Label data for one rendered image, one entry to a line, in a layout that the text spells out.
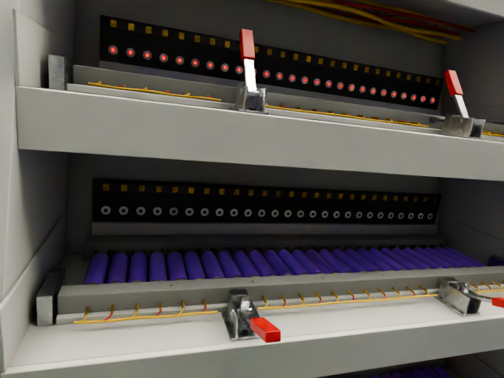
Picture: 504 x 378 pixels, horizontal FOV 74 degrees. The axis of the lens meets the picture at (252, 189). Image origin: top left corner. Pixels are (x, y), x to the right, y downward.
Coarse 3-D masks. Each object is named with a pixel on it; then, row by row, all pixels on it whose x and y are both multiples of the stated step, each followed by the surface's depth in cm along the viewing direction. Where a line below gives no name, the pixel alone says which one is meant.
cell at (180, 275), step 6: (174, 252) 40; (168, 258) 39; (174, 258) 39; (180, 258) 39; (168, 264) 38; (174, 264) 37; (180, 264) 37; (168, 270) 38; (174, 270) 36; (180, 270) 36; (174, 276) 35; (180, 276) 35; (186, 276) 36
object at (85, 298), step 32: (64, 288) 30; (96, 288) 30; (128, 288) 31; (160, 288) 31; (192, 288) 32; (224, 288) 33; (256, 288) 34; (288, 288) 35; (320, 288) 37; (352, 288) 38; (384, 288) 39; (416, 288) 41; (96, 320) 28
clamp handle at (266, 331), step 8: (240, 304) 30; (248, 304) 30; (240, 312) 30; (248, 312) 29; (248, 320) 27; (256, 320) 26; (264, 320) 26; (256, 328) 25; (264, 328) 24; (272, 328) 24; (264, 336) 24; (272, 336) 24
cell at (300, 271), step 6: (282, 252) 44; (288, 252) 44; (282, 258) 43; (288, 258) 42; (294, 258) 43; (288, 264) 42; (294, 264) 41; (300, 264) 41; (294, 270) 40; (300, 270) 39
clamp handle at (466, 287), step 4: (464, 284) 38; (468, 284) 38; (464, 288) 38; (468, 288) 38; (464, 292) 38; (468, 292) 38; (472, 296) 37; (476, 296) 37; (480, 296) 37; (484, 296) 37; (480, 300) 36; (484, 300) 36; (488, 300) 35; (492, 300) 35; (496, 300) 35; (500, 300) 34; (492, 304) 35; (496, 304) 35; (500, 304) 34
